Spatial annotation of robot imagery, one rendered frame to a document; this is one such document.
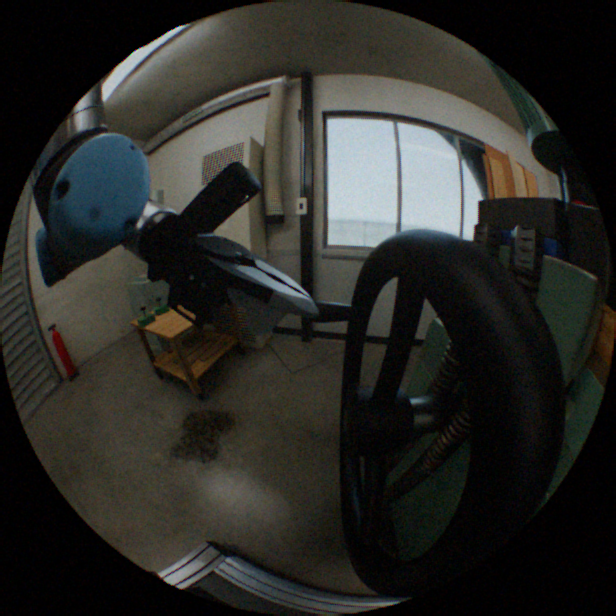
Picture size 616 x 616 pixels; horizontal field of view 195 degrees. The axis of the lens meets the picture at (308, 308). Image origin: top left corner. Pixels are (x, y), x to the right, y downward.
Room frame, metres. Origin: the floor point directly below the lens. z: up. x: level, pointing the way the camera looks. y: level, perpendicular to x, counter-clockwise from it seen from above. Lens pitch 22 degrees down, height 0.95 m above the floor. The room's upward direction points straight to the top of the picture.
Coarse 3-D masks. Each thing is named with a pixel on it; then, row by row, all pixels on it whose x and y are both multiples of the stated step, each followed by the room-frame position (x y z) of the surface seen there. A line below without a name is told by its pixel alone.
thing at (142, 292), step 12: (156, 192) 1.34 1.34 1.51; (144, 276) 1.34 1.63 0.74; (132, 288) 1.24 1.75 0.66; (144, 288) 1.19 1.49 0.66; (156, 288) 1.32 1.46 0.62; (168, 288) 1.46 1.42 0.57; (132, 300) 1.26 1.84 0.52; (144, 300) 1.18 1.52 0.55; (156, 336) 1.17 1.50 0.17; (180, 336) 1.44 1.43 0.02
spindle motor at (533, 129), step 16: (496, 64) 0.09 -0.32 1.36; (512, 80) 0.08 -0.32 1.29; (512, 96) 0.11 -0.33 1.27; (528, 96) 0.07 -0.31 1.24; (528, 112) 0.09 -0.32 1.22; (544, 112) 0.05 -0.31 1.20; (528, 128) 0.11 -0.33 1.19; (544, 128) 0.07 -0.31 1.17; (544, 144) 0.09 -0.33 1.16; (560, 144) 0.05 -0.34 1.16; (544, 160) 0.12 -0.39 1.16; (560, 176) 0.10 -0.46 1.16
